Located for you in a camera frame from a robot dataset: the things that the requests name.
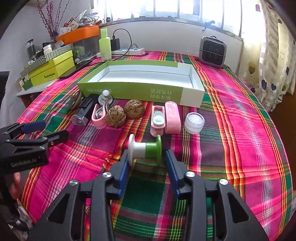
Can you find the window frame with bars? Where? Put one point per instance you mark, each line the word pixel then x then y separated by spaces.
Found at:
pixel 161 22

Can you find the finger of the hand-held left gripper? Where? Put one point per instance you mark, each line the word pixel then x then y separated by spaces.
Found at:
pixel 55 136
pixel 34 126

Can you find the person's left hand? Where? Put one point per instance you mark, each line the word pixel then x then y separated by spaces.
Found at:
pixel 15 185

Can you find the wooden cabinet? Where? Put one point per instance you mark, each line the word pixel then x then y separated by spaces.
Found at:
pixel 284 115

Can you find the green white cardboard box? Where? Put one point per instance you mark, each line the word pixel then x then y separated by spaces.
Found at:
pixel 138 92

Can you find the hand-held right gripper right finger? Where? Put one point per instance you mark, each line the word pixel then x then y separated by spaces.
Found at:
pixel 172 176

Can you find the pink curved clip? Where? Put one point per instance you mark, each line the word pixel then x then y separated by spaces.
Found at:
pixel 98 121

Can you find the black perforated disc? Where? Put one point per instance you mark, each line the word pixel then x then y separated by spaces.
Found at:
pixel 75 99

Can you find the small white jar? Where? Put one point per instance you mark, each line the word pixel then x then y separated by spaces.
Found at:
pixel 47 49

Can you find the plaid blanket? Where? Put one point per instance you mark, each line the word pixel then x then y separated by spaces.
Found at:
pixel 231 115

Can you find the green plastic bottle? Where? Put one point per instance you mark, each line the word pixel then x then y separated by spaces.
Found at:
pixel 105 46

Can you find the green rounded object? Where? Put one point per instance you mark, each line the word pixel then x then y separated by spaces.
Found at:
pixel 78 50

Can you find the yellow-green box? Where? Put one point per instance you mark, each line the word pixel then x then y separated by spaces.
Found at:
pixel 50 74

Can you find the green white spool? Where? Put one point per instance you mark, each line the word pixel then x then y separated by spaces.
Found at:
pixel 148 150

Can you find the small white ball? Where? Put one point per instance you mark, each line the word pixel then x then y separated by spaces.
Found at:
pixel 77 60

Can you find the black tube device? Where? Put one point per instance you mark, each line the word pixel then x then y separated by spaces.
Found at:
pixel 84 109

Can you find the dried flower branches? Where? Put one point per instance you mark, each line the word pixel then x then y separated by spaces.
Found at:
pixel 47 23

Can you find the black smartphone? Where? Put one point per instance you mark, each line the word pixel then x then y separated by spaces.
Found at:
pixel 76 68

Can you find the colourful card packets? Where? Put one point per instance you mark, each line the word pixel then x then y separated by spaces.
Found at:
pixel 68 27

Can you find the clear round jar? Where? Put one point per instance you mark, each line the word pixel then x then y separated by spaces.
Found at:
pixel 194 122

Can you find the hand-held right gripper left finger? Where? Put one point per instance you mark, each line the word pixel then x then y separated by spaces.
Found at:
pixel 122 176

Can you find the white ball stand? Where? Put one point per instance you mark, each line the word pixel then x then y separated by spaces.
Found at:
pixel 106 93

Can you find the grey white striped box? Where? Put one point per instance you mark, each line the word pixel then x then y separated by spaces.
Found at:
pixel 57 51

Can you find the heart print curtain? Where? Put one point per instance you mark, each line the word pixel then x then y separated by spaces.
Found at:
pixel 272 69

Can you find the pink case with teal cup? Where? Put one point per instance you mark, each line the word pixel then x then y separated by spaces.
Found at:
pixel 157 120

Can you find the grey space heater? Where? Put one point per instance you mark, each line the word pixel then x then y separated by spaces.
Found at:
pixel 212 52

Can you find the white power strip with charger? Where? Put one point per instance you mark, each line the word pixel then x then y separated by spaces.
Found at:
pixel 121 29

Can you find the dark glass jar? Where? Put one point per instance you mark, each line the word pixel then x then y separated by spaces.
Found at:
pixel 30 49

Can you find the black hook on windowsill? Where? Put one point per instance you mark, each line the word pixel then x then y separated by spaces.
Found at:
pixel 209 24

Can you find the black charger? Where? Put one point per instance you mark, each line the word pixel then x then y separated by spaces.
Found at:
pixel 115 44

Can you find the brown walnut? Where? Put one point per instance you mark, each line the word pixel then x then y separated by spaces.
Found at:
pixel 115 116
pixel 134 109

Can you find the white side shelf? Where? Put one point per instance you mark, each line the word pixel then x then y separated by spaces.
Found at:
pixel 30 91

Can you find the white crumpled gloves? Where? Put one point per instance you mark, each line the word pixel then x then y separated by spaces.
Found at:
pixel 87 16

